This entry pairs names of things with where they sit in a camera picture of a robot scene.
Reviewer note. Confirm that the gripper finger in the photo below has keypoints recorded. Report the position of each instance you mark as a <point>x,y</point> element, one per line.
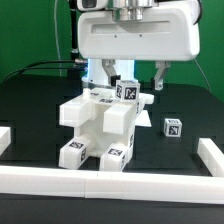
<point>162,69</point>
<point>111,75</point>

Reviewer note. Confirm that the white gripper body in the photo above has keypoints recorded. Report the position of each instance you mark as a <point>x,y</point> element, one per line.
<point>162,35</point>

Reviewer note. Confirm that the white tagged cube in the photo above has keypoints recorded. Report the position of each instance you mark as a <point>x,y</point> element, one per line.
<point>127,90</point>
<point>172,127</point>

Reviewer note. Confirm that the white chair back frame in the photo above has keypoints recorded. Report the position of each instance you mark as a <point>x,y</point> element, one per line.
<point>75,112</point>

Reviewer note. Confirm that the white chair seat part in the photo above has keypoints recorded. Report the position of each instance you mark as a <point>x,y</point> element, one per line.
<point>106,133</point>

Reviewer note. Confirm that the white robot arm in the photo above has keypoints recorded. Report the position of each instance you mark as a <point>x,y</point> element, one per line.
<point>133,10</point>

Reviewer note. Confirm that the white U-shaped fence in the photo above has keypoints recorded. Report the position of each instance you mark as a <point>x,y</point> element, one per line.
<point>122,185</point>

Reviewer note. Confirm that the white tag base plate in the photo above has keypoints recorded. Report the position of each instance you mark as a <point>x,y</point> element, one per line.
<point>143,119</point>

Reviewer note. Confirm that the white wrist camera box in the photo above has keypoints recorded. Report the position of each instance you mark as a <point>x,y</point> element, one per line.
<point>92,5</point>

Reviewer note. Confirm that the black camera stand pole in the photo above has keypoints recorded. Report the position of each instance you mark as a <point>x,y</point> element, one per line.
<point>74,41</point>

